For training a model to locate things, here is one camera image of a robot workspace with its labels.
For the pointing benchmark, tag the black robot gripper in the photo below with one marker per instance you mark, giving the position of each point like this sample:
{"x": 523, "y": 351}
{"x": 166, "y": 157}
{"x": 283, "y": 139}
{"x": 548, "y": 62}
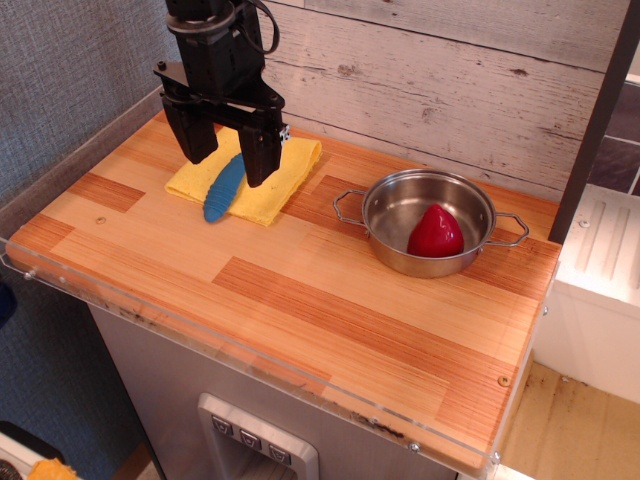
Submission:
{"x": 221, "y": 71}

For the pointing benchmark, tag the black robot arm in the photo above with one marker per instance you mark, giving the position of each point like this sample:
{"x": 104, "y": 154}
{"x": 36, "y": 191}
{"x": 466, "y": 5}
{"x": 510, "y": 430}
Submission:
{"x": 220, "y": 11}

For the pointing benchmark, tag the stainless steel pot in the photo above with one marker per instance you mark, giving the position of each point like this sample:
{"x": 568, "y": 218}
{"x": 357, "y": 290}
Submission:
{"x": 393, "y": 206}

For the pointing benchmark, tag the yellow folded cloth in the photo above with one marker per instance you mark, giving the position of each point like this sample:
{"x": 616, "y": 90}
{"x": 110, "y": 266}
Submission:
{"x": 261, "y": 204}

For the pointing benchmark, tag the clear acrylic edge guard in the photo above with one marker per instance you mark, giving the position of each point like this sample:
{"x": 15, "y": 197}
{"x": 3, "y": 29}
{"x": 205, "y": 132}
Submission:
{"x": 329, "y": 347}

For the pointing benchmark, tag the silver toy fridge cabinet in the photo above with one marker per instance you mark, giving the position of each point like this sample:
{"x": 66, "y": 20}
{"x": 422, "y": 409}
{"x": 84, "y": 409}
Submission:
{"x": 164, "y": 381}

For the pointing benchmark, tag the silver dispenser panel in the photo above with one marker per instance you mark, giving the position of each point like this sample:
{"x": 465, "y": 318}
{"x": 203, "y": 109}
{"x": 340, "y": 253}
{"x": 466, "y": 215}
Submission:
{"x": 243, "y": 445}

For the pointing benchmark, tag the yellow object bottom left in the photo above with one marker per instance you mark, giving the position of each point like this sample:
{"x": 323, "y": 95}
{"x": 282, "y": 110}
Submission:
{"x": 51, "y": 469}

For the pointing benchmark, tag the white toy sink unit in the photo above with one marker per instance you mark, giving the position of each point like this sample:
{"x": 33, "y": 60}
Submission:
{"x": 590, "y": 326}

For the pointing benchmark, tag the blue handled metal spoon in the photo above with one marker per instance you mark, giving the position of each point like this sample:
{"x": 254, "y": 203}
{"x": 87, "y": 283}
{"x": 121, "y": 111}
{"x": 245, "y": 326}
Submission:
{"x": 223, "y": 190}

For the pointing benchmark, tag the dark right shelf post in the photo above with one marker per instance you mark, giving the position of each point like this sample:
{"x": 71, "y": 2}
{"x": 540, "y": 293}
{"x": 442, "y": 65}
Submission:
{"x": 604, "y": 106}

